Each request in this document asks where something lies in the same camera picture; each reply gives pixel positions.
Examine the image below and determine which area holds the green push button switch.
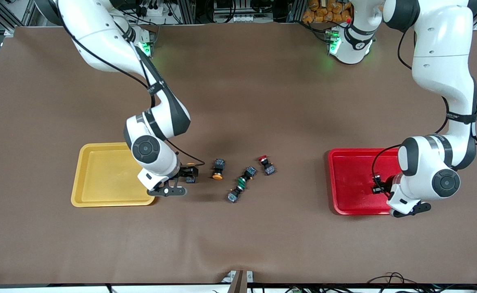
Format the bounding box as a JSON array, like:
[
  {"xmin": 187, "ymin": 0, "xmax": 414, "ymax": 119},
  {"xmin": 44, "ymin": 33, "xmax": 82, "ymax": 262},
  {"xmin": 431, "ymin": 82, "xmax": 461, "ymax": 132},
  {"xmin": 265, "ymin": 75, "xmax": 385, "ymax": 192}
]
[
  {"xmin": 227, "ymin": 182, "xmax": 245, "ymax": 203},
  {"xmin": 240, "ymin": 166, "xmax": 257, "ymax": 184}
]

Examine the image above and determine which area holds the orange packaged items pile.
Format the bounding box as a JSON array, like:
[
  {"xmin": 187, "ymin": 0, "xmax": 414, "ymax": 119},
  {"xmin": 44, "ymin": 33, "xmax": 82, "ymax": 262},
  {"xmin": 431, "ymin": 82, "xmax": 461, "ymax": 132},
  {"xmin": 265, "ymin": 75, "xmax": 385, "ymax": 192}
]
[{"xmin": 302, "ymin": 0, "xmax": 352, "ymax": 24}]

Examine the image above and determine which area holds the metal table edge bracket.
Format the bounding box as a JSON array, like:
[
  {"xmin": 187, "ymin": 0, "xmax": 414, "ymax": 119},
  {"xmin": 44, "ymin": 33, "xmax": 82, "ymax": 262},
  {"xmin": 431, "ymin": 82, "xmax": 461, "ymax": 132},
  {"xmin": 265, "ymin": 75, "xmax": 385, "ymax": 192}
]
[{"xmin": 221, "ymin": 270, "xmax": 254, "ymax": 293}]

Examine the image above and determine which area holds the yellow plastic tray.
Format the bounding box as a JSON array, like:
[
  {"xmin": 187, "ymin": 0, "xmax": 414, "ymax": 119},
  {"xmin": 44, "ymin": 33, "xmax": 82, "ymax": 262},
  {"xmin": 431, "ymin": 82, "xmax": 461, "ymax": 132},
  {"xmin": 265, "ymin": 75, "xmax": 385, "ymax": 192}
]
[{"xmin": 70, "ymin": 142, "xmax": 157, "ymax": 208}]

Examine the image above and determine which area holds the black cable bundle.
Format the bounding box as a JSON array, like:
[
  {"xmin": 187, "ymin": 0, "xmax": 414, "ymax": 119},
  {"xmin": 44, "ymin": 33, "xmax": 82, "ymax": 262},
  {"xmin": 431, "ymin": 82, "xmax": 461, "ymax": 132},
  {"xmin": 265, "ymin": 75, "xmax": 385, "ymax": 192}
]
[{"xmin": 367, "ymin": 272, "xmax": 477, "ymax": 293}]

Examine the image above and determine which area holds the brown table cover mat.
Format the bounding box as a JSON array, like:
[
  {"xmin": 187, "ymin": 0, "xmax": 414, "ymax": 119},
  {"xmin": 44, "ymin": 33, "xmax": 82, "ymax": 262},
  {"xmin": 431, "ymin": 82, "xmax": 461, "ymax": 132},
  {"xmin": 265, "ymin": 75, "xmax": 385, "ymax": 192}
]
[{"xmin": 0, "ymin": 22, "xmax": 477, "ymax": 285}]

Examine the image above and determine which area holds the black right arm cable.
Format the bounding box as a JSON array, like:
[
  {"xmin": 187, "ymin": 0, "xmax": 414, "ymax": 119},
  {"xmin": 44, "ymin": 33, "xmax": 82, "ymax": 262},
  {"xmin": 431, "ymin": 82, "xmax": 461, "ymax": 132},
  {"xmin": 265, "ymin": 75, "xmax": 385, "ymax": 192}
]
[{"xmin": 57, "ymin": 0, "xmax": 205, "ymax": 167}]

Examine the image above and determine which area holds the red plastic tray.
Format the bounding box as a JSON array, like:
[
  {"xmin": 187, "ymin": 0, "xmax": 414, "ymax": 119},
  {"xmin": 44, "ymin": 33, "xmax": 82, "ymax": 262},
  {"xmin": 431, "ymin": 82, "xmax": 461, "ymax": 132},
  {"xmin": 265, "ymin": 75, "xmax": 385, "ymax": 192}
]
[{"xmin": 328, "ymin": 148, "xmax": 404, "ymax": 215}]

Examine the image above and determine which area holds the white power strip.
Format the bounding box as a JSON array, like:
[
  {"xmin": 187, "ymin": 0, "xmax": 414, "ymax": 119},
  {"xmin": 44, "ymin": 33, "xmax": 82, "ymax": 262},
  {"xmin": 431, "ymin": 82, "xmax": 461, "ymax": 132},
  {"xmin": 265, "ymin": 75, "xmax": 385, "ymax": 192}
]
[{"xmin": 134, "ymin": 0, "xmax": 170, "ymax": 17}]

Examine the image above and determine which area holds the yellow push button switch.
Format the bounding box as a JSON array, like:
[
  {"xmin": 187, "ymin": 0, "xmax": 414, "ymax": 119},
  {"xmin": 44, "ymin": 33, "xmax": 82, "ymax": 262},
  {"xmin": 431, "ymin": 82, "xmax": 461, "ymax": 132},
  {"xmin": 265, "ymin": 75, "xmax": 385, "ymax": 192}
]
[
  {"xmin": 185, "ymin": 163, "xmax": 199, "ymax": 184},
  {"xmin": 212, "ymin": 158, "xmax": 226, "ymax": 180}
]

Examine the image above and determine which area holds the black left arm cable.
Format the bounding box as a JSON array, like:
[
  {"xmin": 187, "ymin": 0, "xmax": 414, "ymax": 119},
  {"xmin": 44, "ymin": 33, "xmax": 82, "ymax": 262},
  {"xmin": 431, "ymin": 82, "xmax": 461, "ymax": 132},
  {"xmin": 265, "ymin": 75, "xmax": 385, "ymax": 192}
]
[{"xmin": 371, "ymin": 28, "xmax": 477, "ymax": 192}]

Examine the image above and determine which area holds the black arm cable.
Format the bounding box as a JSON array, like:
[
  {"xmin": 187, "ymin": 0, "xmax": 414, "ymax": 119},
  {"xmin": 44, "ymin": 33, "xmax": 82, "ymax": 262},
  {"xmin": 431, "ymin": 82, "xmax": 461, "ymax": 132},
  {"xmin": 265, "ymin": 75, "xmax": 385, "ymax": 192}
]
[
  {"xmin": 57, "ymin": 0, "xmax": 205, "ymax": 167},
  {"xmin": 371, "ymin": 28, "xmax": 477, "ymax": 192}
]

